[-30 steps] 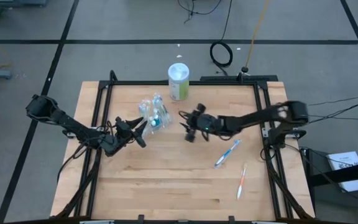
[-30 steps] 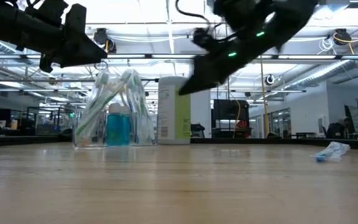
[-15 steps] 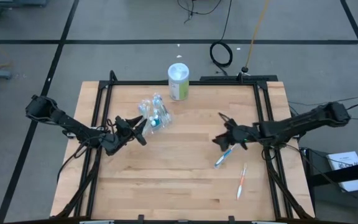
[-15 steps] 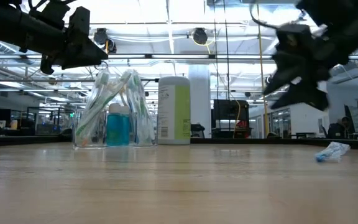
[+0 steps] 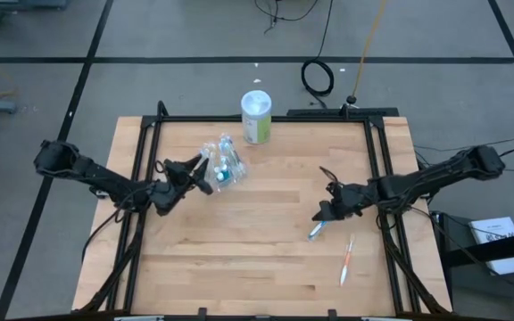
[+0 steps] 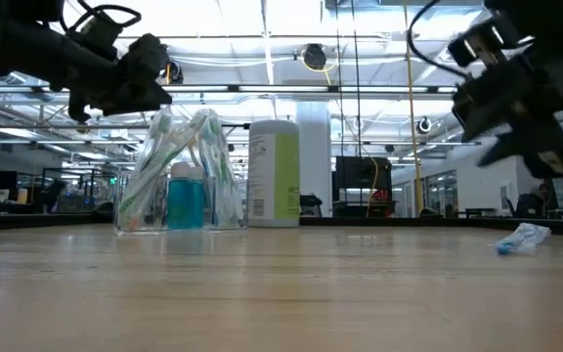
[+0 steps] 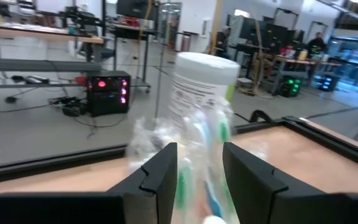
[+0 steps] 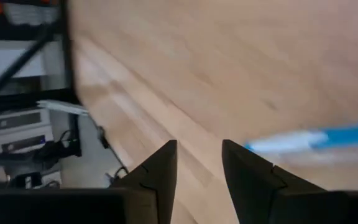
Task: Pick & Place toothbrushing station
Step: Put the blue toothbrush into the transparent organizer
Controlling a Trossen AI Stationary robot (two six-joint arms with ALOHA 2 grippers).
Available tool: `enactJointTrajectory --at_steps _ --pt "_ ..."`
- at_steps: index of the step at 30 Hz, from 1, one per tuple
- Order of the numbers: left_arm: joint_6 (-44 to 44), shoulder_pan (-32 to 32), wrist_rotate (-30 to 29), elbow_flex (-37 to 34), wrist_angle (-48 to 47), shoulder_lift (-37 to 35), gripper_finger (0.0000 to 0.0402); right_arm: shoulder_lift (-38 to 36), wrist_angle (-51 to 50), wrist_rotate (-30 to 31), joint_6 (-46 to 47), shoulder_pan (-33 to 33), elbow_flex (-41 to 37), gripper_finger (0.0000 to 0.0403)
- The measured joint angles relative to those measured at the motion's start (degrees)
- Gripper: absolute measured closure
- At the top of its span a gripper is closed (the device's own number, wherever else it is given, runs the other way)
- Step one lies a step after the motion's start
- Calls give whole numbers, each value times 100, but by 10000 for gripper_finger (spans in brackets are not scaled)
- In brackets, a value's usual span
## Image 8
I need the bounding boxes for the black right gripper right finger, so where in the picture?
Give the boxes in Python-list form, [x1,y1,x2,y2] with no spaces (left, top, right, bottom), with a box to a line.
[221,139,349,224]

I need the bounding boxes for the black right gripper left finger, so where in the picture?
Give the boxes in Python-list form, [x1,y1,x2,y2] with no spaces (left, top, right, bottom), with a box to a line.
[109,139,179,224]

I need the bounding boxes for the blue wrapped toothbrush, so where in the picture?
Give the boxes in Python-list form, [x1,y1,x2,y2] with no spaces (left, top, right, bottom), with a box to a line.
[243,123,358,154]

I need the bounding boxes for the white strip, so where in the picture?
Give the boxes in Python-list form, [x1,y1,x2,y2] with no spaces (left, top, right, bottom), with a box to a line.
[37,99,90,117]

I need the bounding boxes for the white equipment box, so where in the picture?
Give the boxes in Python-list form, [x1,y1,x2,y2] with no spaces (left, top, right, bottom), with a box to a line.
[0,107,55,155]

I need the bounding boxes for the black thin cable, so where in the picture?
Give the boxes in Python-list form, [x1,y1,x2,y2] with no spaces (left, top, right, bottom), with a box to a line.
[96,126,131,183]

